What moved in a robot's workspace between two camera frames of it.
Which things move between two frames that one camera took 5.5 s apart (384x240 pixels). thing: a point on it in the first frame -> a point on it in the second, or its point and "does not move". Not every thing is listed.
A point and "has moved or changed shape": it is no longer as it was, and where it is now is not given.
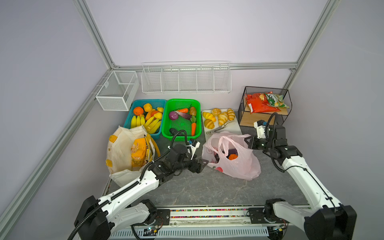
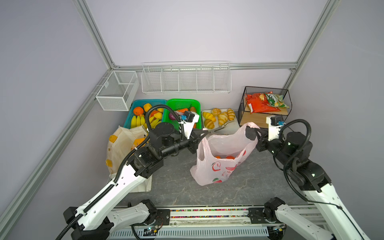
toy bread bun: x=216 y=111 does not move
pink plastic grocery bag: x=228 y=153 has moved or changed shape
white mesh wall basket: x=118 y=90 does not move
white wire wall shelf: x=189 y=77 does not move
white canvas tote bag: x=118 y=160 does not move
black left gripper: x=199 y=166 -> x=194 y=139
